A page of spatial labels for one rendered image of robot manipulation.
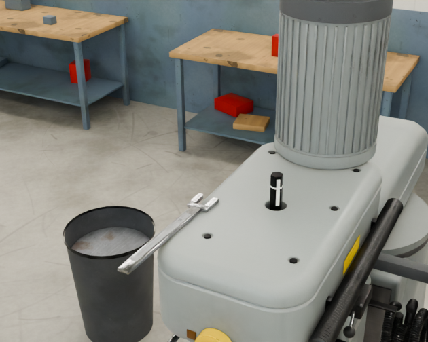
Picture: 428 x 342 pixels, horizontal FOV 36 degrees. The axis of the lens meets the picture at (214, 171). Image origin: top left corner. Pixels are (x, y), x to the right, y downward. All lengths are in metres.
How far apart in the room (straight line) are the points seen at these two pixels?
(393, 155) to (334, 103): 0.47
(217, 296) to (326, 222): 0.23
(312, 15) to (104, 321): 2.63
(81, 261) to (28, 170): 2.29
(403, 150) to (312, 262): 0.74
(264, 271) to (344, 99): 0.38
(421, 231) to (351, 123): 0.57
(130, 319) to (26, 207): 1.74
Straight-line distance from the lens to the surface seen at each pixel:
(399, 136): 1.72
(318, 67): 1.16
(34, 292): 4.11
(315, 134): 1.21
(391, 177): 1.55
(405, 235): 1.69
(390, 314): 1.48
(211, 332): 1.01
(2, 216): 4.92
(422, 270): 1.45
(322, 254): 1.01
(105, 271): 3.28
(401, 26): 5.36
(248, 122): 5.42
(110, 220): 3.64
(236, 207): 1.10
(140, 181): 5.14
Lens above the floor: 2.46
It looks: 28 degrees down
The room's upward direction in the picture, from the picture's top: 1 degrees counter-clockwise
